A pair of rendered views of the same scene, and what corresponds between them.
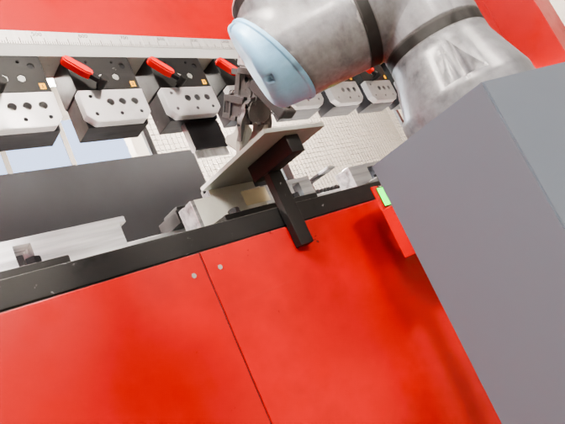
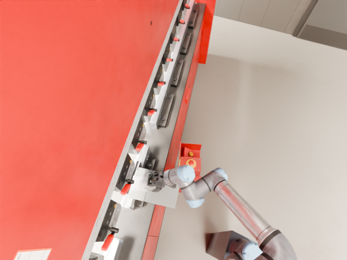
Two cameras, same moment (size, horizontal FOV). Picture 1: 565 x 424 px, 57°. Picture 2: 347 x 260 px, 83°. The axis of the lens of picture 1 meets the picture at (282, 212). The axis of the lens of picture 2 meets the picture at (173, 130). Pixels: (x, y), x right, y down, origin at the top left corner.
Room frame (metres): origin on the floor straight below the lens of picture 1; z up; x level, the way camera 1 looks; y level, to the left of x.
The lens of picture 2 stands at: (0.85, 0.03, 2.13)
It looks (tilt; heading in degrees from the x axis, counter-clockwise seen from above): 61 degrees down; 329
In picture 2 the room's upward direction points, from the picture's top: 2 degrees counter-clockwise
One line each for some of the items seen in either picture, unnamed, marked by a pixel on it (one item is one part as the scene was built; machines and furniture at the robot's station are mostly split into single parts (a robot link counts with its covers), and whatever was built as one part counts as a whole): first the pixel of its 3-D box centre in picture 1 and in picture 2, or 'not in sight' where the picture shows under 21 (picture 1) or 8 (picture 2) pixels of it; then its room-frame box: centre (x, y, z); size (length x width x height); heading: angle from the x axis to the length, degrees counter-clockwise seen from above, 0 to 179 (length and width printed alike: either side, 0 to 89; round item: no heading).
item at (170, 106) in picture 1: (178, 94); (118, 172); (1.22, 0.11, 1.26); 0.15 x 0.09 x 0.17; 134
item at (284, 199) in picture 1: (292, 194); not in sight; (1.10, -0.03, 0.88); 0.14 x 0.04 x 0.22; 44
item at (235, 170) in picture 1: (261, 157); (156, 187); (1.13, -0.01, 1.00); 0.26 x 0.18 x 0.01; 44
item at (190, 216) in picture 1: (256, 209); (136, 176); (1.27, 0.06, 0.92); 0.39 x 0.06 x 0.10; 134
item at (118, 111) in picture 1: (103, 98); (101, 218); (1.08, 0.26, 1.26); 0.15 x 0.09 x 0.17; 134
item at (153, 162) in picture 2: (270, 212); (145, 181); (1.22, 0.03, 0.89); 0.30 x 0.05 x 0.03; 134
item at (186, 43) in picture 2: not in sight; (186, 43); (2.17, -0.96, 0.89); 0.30 x 0.05 x 0.03; 134
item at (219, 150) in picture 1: (206, 140); not in sight; (1.23, 0.10, 1.13); 0.10 x 0.02 x 0.10; 134
